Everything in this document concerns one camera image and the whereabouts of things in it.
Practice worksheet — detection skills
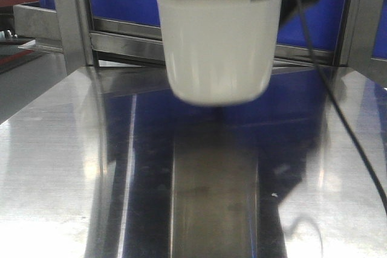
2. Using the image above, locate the blue crate behind right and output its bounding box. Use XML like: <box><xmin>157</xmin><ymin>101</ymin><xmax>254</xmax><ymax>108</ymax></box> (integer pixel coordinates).
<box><xmin>277</xmin><ymin>0</ymin><xmax>345</xmax><ymax>51</ymax></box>

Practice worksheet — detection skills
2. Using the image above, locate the black cable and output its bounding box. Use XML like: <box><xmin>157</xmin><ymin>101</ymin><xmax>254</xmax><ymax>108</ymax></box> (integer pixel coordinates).
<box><xmin>287</xmin><ymin>0</ymin><xmax>387</xmax><ymax>210</ymax></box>

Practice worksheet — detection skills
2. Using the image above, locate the stainless steel shelf frame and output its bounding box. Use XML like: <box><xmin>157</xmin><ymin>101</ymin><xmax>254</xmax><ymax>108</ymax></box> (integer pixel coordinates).
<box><xmin>14</xmin><ymin>0</ymin><xmax>386</xmax><ymax>77</ymax></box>

